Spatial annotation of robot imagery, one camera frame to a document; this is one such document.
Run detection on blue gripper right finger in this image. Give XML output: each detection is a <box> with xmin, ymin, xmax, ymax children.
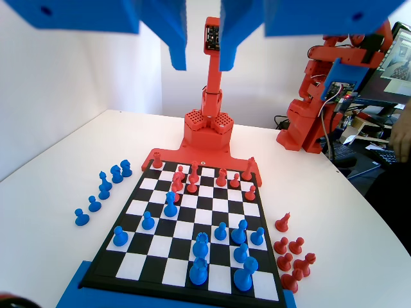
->
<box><xmin>219</xmin><ymin>0</ymin><xmax>274</xmax><ymax>72</ymax></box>

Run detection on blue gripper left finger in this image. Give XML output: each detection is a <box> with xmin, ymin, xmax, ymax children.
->
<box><xmin>133</xmin><ymin>0</ymin><xmax>188</xmax><ymax>71</ymax></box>

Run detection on blue bishop chess piece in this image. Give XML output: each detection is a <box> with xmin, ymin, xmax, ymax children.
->
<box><xmin>230</xmin><ymin>219</ymin><xmax>248</xmax><ymax>244</ymax></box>
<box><xmin>98</xmin><ymin>171</ymin><xmax>113</xmax><ymax>200</ymax></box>

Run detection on blue controller board housing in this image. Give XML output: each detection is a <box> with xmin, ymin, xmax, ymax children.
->
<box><xmin>320</xmin><ymin>58</ymin><xmax>367</xmax><ymax>101</ymax></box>

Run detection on red chess pieces on board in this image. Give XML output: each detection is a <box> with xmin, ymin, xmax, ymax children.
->
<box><xmin>139</xmin><ymin>146</ymin><xmax>263</xmax><ymax>189</ymax></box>

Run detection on red bishop chess piece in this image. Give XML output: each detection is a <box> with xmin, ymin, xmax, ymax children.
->
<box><xmin>241</xmin><ymin>156</ymin><xmax>256</xmax><ymax>182</ymax></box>
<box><xmin>281</xmin><ymin>268</ymin><xmax>311</xmax><ymax>295</ymax></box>

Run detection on blue knight chess piece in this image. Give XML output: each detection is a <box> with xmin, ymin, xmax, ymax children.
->
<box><xmin>119</xmin><ymin>159</ymin><xmax>133</xmax><ymax>178</ymax></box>
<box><xmin>110</xmin><ymin>164</ymin><xmax>123</xmax><ymax>184</ymax></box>

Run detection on blue queen chess piece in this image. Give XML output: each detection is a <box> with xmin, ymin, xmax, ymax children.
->
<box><xmin>162</xmin><ymin>191</ymin><xmax>179</xmax><ymax>219</ymax></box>

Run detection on blue rook chess piece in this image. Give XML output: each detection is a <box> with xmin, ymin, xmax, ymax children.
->
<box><xmin>191</xmin><ymin>232</ymin><xmax>210</xmax><ymax>261</ymax></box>
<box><xmin>189</xmin><ymin>257</ymin><xmax>209</xmax><ymax>286</ymax></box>

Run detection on person's hand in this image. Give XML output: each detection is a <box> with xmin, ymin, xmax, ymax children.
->
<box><xmin>389</xmin><ymin>96</ymin><xmax>411</xmax><ymax>164</ymax></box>

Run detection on small cardboard box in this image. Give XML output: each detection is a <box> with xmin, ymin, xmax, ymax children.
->
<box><xmin>339</xmin><ymin>123</ymin><xmax>365</xmax><ymax>146</ymax></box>

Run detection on black computer monitor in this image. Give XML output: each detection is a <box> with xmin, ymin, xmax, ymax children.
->
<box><xmin>355</xmin><ymin>21</ymin><xmax>411</xmax><ymax>112</ymax></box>

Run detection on black and white chessboard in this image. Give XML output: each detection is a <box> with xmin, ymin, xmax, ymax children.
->
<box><xmin>78</xmin><ymin>159</ymin><xmax>285</xmax><ymax>302</ymax></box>

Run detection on black keyboard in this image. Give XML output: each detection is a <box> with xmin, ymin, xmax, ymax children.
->
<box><xmin>365</xmin><ymin>147</ymin><xmax>399</xmax><ymax>168</ymax></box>

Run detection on red black rounded part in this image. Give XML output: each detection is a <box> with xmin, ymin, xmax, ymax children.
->
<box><xmin>0</xmin><ymin>291</ymin><xmax>37</xmax><ymax>308</ymax></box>

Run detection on white cable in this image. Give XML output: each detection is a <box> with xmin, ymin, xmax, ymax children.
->
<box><xmin>317</xmin><ymin>75</ymin><xmax>337</xmax><ymax>153</ymax></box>

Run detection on blue base plate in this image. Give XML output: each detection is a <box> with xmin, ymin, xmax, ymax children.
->
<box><xmin>56</xmin><ymin>260</ymin><xmax>298</xmax><ymax>308</ymax></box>

